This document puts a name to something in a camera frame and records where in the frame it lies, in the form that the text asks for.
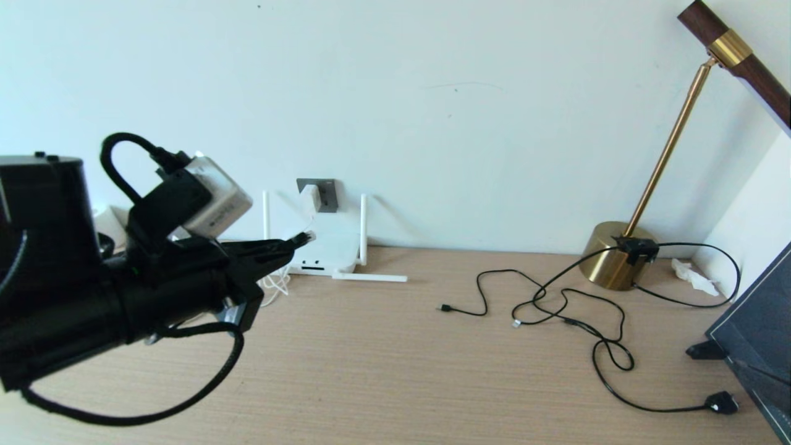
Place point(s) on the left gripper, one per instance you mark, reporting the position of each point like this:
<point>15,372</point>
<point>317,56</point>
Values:
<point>167,210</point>

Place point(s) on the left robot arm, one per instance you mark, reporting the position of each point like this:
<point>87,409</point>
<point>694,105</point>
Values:
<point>55,296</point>

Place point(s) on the white wifi router with antennas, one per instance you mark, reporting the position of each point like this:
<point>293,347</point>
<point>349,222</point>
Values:
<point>334,253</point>

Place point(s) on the white paper roll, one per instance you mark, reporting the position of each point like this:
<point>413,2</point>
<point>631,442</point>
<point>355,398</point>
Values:
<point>114,222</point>

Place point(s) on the brass desk lamp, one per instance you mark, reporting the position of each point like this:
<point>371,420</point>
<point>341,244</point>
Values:
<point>609,259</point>

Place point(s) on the crumpled white tissue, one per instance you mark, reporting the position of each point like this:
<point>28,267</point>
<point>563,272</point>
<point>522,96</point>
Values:
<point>695,278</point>

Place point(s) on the black plastic clip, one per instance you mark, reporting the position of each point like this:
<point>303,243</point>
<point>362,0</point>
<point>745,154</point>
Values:
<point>704,351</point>

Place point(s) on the dark monitor screen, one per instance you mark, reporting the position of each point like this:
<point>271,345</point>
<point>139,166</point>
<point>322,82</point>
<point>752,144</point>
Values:
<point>760,346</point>

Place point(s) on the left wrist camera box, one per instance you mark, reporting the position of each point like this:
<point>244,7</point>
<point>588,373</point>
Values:
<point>225,198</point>

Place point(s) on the grey wall power socket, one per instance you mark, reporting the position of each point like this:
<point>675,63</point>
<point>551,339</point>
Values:
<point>330,196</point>

